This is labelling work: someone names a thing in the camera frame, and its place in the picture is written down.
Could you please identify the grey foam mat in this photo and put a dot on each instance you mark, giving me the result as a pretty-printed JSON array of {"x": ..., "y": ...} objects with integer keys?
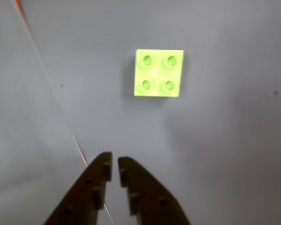
[
  {"x": 14, "y": 117},
  {"x": 224, "y": 140}
]

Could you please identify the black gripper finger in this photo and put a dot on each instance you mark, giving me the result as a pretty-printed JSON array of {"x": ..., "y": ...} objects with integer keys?
[
  {"x": 150, "y": 204},
  {"x": 82, "y": 199}
]

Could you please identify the green lego block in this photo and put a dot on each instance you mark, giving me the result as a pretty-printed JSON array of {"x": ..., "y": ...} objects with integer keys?
[{"x": 158, "y": 72}]

